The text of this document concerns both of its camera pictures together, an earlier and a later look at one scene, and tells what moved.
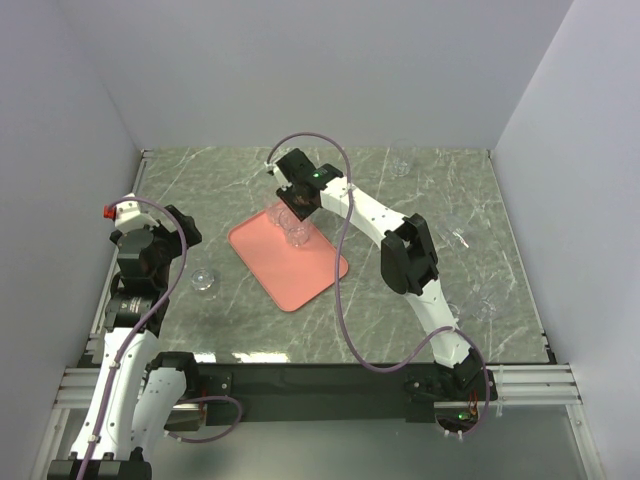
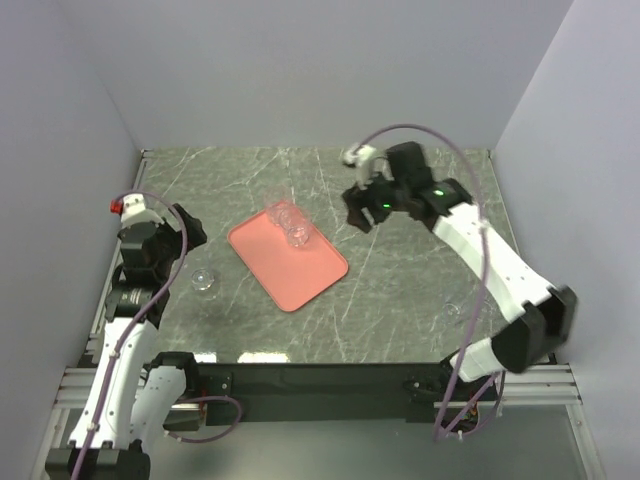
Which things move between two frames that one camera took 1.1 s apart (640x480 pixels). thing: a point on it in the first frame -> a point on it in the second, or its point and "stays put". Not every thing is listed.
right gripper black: x=301 y=213 -> x=356 y=198
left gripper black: x=173 y=237 stays put
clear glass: x=297 y=231 stays put
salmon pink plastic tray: x=294 y=275 stays put
